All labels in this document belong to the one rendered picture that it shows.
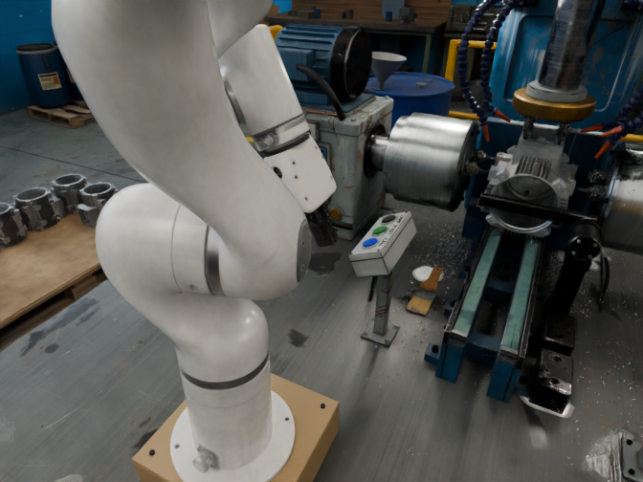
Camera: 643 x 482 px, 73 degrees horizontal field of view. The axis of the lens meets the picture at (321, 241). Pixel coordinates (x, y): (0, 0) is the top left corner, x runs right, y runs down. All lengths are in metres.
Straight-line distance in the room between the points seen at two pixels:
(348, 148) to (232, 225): 0.84
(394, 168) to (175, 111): 0.90
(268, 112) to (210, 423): 0.42
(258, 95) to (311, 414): 0.51
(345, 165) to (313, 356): 0.53
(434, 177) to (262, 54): 0.65
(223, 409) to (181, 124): 0.39
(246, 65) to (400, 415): 0.66
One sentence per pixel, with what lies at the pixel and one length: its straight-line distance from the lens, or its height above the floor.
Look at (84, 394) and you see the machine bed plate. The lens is 1.02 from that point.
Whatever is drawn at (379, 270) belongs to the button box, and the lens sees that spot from 0.81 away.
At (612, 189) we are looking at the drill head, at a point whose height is 1.10.
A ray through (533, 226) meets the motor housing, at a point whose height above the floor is 0.95.
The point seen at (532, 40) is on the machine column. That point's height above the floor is 1.33.
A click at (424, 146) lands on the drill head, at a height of 1.12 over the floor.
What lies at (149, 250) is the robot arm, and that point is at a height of 1.27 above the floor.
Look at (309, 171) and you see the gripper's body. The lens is 0.66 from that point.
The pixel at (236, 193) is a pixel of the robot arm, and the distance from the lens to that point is 0.38.
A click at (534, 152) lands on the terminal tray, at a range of 1.21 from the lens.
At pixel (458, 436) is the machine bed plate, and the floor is 0.80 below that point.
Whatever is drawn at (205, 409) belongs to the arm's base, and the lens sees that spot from 0.62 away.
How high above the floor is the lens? 1.52
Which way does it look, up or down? 33 degrees down
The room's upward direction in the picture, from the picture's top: straight up
